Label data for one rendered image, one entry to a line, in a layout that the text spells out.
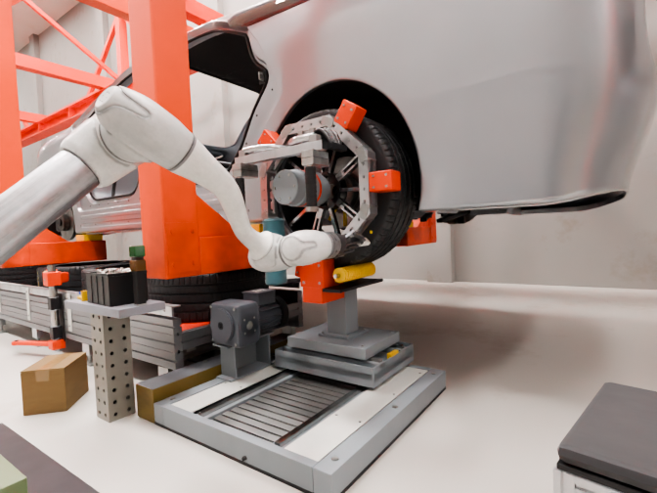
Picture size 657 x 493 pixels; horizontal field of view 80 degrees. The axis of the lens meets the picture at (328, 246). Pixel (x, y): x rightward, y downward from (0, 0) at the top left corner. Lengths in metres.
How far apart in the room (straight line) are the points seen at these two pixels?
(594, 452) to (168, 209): 1.46
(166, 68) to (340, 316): 1.21
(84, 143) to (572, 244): 4.41
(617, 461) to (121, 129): 1.01
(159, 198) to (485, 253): 3.90
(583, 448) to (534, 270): 4.10
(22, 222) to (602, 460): 1.08
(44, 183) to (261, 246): 0.57
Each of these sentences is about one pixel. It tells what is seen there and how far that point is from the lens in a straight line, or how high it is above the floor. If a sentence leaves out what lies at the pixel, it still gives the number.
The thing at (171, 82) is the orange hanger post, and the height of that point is 1.29.
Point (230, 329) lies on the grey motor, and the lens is 1.63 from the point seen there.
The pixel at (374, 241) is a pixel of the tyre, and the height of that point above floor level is 0.64.
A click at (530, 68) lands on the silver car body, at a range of 1.48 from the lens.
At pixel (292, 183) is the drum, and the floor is 0.86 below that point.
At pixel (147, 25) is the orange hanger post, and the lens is 1.86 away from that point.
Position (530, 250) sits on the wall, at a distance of 4.80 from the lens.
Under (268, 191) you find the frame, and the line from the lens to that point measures 1.74.
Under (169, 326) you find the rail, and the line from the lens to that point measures 1.85.
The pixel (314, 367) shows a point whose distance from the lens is 1.70.
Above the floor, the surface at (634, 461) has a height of 0.34.
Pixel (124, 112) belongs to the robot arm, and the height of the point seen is 0.94.
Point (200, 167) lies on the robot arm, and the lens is 0.96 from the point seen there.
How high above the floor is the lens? 0.69
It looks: 2 degrees down
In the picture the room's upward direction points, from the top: 2 degrees counter-clockwise
